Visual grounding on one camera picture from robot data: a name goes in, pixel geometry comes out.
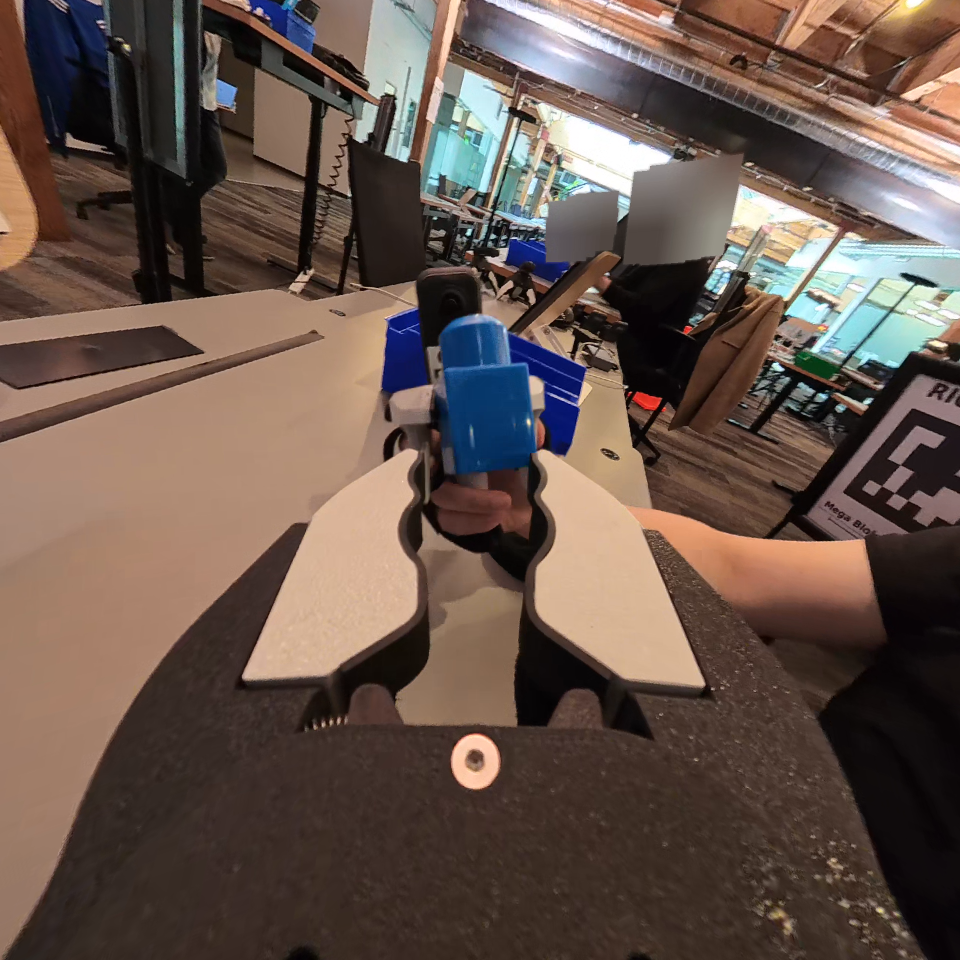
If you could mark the person's right forearm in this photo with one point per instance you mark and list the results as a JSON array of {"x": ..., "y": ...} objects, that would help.
[{"x": 750, "y": 570}]

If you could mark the blue jacket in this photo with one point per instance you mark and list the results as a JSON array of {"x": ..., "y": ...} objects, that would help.
[{"x": 67, "y": 60}]

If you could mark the blue mega block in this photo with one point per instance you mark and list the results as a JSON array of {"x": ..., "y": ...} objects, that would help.
[{"x": 487, "y": 405}]

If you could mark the small blue bin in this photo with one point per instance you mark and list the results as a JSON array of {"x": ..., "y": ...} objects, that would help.
[{"x": 289, "y": 26}]

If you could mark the standing desk with wooden top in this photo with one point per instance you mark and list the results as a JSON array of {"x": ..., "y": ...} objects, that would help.
[{"x": 315, "y": 67}]

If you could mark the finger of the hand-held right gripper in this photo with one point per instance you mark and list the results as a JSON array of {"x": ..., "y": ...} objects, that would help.
[
  {"x": 412, "y": 409},
  {"x": 537, "y": 394}
]

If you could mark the black panel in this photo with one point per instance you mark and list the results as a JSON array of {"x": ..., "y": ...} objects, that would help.
[{"x": 386, "y": 217}]

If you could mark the black flat plate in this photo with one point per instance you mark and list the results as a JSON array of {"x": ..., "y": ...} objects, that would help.
[{"x": 90, "y": 356}]

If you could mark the person's right hand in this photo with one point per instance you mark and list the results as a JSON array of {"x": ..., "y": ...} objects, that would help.
[{"x": 480, "y": 514}]

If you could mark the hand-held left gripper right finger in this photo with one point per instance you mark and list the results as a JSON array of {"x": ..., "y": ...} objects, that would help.
[{"x": 607, "y": 592}]

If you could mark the blue plastic bin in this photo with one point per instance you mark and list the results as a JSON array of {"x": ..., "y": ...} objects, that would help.
[
  {"x": 555, "y": 390},
  {"x": 525, "y": 255}
]

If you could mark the wooden post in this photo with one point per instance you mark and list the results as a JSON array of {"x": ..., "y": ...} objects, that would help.
[{"x": 22, "y": 75}]

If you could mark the marker sign board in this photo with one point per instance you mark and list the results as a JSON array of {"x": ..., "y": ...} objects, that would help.
[{"x": 900, "y": 450}]

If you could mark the tan coat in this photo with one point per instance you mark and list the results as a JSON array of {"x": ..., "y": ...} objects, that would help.
[{"x": 727, "y": 360}]

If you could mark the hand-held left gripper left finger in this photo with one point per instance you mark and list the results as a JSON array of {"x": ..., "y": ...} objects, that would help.
[{"x": 337, "y": 592}]

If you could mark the person's black clothing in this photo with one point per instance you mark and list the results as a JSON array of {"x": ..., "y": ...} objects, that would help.
[{"x": 915, "y": 750}]

